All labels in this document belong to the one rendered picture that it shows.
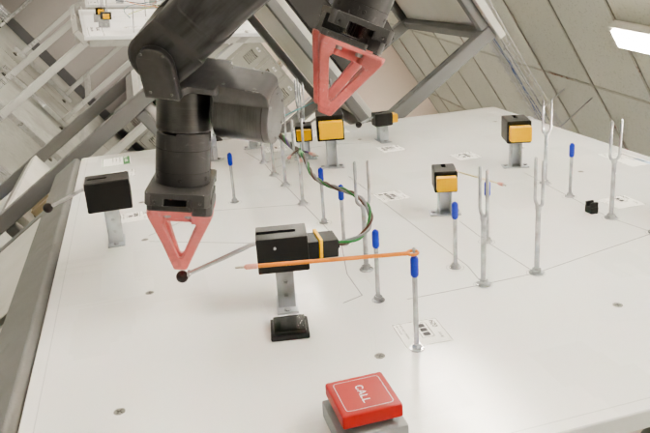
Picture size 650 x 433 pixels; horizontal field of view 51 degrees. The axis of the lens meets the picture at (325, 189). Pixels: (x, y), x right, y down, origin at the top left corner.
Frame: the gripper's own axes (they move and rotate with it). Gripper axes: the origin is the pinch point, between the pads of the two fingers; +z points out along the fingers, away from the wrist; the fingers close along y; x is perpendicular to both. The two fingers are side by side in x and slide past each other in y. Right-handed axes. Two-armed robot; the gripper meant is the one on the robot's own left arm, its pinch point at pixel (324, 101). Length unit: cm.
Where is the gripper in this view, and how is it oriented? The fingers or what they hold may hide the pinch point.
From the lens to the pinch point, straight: 72.2
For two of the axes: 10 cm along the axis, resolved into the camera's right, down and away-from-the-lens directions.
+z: -3.6, 9.0, 2.4
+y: -0.9, -2.9, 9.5
